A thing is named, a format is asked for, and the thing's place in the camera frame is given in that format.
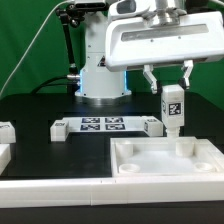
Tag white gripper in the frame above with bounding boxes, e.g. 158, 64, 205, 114
105, 11, 224, 94

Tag white square tabletop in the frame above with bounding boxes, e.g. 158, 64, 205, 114
110, 137, 224, 177

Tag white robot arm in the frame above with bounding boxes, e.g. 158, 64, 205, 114
74, 0, 224, 103

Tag white AprilTag base sheet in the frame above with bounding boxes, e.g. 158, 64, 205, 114
61, 115, 148, 133

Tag white front obstacle bar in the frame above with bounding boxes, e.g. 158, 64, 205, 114
0, 174, 224, 208

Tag white obstacle bar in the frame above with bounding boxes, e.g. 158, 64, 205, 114
0, 174, 224, 208
0, 144, 11, 175

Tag white left obstacle bar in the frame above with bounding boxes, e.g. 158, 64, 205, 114
0, 144, 11, 175

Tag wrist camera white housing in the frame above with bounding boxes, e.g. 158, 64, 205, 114
108, 0, 155, 22

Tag overhead camera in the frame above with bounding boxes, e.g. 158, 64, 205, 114
74, 0, 108, 11

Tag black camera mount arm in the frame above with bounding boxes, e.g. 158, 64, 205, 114
55, 7, 80, 95

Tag white cable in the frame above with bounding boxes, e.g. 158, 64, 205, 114
0, 0, 73, 96

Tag black cables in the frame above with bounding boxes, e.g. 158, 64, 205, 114
31, 75, 78, 94

